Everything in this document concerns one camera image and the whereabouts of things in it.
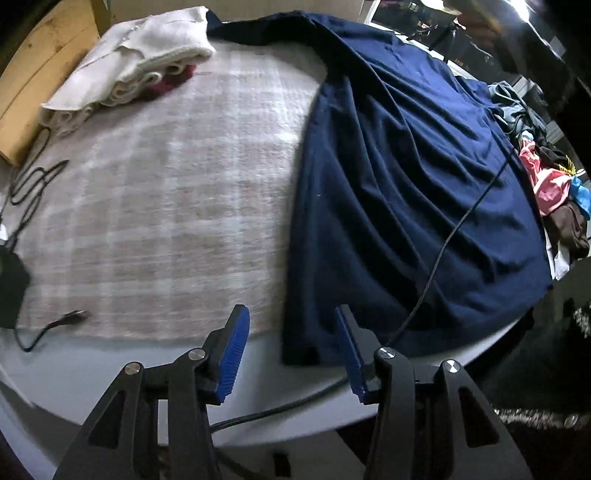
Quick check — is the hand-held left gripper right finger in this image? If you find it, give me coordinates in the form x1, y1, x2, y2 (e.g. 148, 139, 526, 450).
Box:
333, 305, 534, 480

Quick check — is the black cable with plug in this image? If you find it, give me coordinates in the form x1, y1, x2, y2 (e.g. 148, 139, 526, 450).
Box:
14, 310, 88, 353

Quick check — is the folded cream knit garment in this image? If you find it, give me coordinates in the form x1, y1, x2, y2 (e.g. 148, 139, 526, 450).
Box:
41, 6, 215, 137

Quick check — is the bright blue cloth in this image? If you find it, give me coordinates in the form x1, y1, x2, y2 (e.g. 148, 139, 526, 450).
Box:
570, 178, 591, 217

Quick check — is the wooden headboard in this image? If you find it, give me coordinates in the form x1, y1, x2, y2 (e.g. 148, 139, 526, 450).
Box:
0, 0, 100, 167

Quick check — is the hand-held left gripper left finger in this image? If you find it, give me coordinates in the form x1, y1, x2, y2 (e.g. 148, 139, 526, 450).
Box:
52, 304, 251, 480

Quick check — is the looped black cable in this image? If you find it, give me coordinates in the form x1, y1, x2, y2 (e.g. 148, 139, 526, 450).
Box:
0, 124, 71, 252

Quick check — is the white mattress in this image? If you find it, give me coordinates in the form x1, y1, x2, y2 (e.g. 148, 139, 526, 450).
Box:
0, 318, 536, 480

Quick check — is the navy blue garment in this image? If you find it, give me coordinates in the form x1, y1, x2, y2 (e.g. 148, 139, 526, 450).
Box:
205, 10, 555, 367

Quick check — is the ring light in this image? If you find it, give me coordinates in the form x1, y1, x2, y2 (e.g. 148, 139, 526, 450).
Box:
501, 0, 534, 21

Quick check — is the pink checked blanket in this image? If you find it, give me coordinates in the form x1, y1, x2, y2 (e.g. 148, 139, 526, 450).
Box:
16, 28, 333, 340

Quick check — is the pile of mixed clothes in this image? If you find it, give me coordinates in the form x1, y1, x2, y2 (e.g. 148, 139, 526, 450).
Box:
538, 145, 591, 259

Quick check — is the pink garment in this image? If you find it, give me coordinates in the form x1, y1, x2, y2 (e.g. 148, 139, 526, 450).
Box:
518, 138, 575, 217

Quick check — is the long black cable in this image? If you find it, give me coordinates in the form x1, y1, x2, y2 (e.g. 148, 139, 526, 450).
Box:
208, 148, 522, 432

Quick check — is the white cloth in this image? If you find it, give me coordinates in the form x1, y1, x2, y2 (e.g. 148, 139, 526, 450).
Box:
545, 222, 573, 280

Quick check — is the dark red cloth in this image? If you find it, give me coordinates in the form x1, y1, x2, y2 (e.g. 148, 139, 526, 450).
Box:
139, 64, 197, 100

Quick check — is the black plug adapter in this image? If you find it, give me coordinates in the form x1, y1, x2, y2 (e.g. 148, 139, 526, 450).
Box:
0, 244, 31, 330

